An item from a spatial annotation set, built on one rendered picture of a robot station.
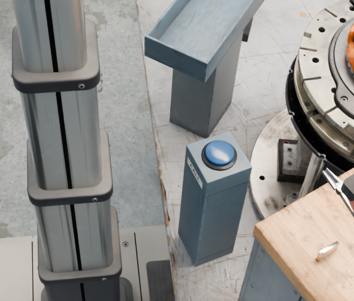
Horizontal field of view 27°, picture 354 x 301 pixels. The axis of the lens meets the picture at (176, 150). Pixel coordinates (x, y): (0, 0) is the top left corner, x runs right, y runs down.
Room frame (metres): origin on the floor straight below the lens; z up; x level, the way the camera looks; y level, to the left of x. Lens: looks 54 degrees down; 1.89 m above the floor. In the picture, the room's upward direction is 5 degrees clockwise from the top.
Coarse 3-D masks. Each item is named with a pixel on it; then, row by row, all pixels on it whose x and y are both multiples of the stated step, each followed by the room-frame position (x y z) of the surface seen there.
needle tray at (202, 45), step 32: (192, 0) 0.92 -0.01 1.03; (224, 0) 0.93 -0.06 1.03; (256, 0) 0.90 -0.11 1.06; (160, 32) 0.83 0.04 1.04; (192, 32) 0.85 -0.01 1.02; (224, 32) 0.86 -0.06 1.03; (192, 64) 0.76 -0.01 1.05; (224, 64) 0.85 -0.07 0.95; (192, 96) 0.84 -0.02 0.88; (224, 96) 0.87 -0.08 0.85; (192, 128) 0.84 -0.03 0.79
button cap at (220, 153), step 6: (210, 144) 0.62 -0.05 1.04; (216, 144) 0.62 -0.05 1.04; (222, 144) 0.62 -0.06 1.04; (228, 144) 0.62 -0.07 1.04; (210, 150) 0.61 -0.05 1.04; (216, 150) 0.61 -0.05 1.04; (222, 150) 0.61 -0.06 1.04; (228, 150) 0.61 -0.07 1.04; (210, 156) 0.60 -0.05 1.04; (216, 156) 0.60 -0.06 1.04; (222, 156) 0.60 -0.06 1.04; (228, 156) 0.60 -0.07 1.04; (210, 162) 0.59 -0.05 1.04; (216, 162) 0.59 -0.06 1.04; (222, 162) 0.59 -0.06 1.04; (228, 162) 0.59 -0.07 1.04
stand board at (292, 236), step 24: (312, 192) 0.54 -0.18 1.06; (288, 216) 0.50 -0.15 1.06; (312, 216) 0.50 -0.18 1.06; (336, 216) 0.51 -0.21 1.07; (264, 240) 0.47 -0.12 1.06; (288, 240) 0.46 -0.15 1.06; (312, 240) 0.47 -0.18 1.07; (336, 240) 0.47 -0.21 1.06; (288, 264) 0.43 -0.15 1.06; (312, 264) 0.43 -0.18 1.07; (336, 264) 0.44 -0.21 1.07; (312, 288) 0.40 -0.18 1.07; (336, 288) 0.40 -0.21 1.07
